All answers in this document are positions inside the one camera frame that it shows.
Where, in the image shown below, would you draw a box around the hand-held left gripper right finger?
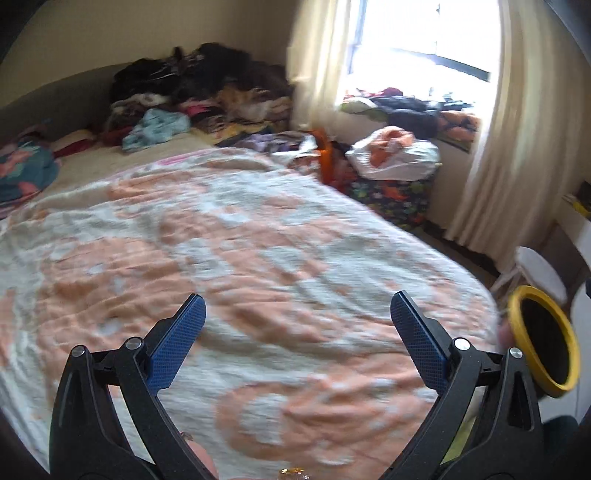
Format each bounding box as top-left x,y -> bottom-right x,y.
383,291 -> 543,480

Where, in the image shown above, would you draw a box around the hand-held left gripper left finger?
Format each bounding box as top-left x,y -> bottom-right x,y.
48,293 -> 218,480

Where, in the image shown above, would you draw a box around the yellow-rimmed black trash bin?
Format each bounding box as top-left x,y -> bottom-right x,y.
508,285 -> 581,398

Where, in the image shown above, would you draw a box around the person's green jacket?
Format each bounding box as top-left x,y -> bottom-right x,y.
441,401 -> 485,464

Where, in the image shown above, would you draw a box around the orange white fluffy blanket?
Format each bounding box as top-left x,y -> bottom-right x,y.
0,148 -> 502,480

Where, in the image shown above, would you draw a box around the white plastic bag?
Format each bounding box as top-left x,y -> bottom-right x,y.
345,127 -> 441,181

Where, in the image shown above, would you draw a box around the beige bed sheet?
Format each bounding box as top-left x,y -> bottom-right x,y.
41,131 -> 218,195

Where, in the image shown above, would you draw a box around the white dressing table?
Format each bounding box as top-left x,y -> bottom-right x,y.
551,185 -> 591,259

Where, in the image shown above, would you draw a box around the wide cream curtain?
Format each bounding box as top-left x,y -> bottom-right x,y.
443,0 -> 571,259

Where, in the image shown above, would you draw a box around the orange bag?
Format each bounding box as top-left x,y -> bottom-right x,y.
309,130 -> 340,183

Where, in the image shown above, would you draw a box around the orange pink clothes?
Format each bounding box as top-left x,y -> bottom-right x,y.
367,127 -> 416,167

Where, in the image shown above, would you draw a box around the pink floral storage bag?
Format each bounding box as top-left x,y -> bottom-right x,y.
286,154 -> 324,178

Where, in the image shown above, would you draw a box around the yellow flat box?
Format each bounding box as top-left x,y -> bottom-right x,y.
561,191 -> 591,215

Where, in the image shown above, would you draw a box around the light blue cloth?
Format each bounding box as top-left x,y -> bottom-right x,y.
121,108 -> 191,154

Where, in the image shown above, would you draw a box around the red pillow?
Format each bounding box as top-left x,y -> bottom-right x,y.
51,129 -> 107,160

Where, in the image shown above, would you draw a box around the lavender cloth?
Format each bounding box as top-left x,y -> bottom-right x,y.
235,130 -> 319,155

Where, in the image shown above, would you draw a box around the teal patterned cloth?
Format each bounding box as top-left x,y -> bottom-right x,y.
0,138 -> 61,206

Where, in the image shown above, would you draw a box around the heap of clothes on sill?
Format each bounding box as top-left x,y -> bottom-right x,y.
342,87 -> 483,144

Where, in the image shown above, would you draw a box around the pile of dark clothes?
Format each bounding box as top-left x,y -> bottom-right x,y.
106,42 -> 294,139

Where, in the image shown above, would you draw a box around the grey bed headboard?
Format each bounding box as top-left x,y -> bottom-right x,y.
0,62 -> 125,144

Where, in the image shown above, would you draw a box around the black framed window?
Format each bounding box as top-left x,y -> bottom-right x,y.
344,0 -> 502,100

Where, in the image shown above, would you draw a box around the narrow cream curtain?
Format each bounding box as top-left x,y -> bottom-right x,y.
286,0 -> 370,134

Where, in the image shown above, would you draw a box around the white wire stool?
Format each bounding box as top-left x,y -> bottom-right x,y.
489,246 -> 568,305

